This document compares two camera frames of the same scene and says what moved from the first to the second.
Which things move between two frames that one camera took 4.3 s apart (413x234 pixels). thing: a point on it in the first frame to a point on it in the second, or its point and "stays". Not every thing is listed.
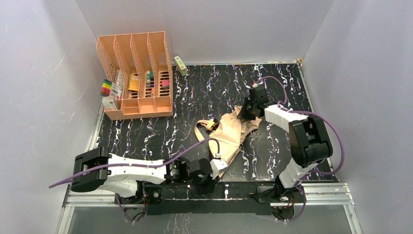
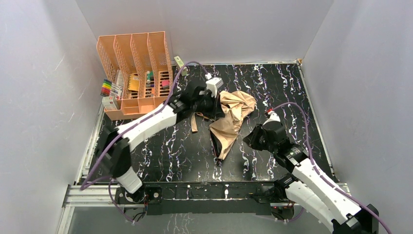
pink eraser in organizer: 165,84 stays
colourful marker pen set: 106,87 stays
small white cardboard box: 109,103 stays
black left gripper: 209,180 to 212,105
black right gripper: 253,106 to 255,138
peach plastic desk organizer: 143,57 stays
